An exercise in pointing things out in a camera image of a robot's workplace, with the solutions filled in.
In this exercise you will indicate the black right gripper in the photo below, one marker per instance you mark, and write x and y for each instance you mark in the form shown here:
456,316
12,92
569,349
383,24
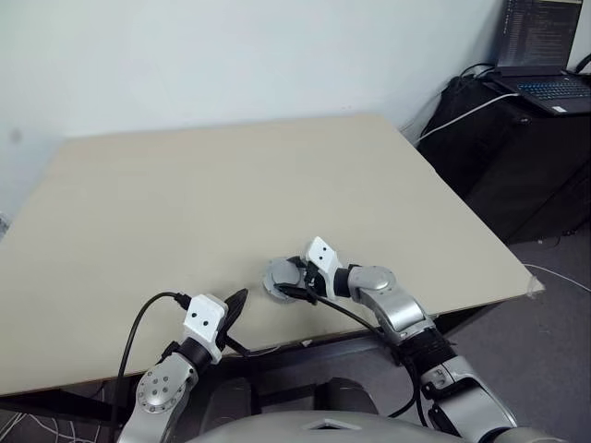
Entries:
312,278

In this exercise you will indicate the grey robot torso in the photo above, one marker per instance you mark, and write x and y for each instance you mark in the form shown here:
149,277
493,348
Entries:
286,427

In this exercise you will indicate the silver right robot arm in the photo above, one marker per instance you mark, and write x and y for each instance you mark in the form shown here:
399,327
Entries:
397,314

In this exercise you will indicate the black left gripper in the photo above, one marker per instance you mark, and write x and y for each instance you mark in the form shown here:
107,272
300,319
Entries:
222,337

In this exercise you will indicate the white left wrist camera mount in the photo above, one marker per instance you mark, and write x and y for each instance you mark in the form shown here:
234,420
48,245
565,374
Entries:
203,318

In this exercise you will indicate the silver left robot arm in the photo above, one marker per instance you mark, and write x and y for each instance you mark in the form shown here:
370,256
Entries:
161,387

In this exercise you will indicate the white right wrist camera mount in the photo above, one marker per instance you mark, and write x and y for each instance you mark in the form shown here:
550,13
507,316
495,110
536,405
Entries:
323,256

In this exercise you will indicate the dark rounded shape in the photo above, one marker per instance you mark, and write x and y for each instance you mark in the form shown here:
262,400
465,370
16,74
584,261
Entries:
344,393

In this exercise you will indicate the silver motor stator housing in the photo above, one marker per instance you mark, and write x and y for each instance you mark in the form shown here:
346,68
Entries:
276,297

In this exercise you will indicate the black open laptop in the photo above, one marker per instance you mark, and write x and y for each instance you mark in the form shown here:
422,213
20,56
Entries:
540,51

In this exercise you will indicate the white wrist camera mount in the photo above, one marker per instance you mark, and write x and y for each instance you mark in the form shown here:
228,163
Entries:
323,256
203,318

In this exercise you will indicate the clear table corner guard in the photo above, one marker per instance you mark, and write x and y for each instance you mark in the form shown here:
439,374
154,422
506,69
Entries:
535,288

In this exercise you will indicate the black cabinet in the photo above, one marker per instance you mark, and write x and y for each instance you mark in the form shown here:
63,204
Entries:
517,161

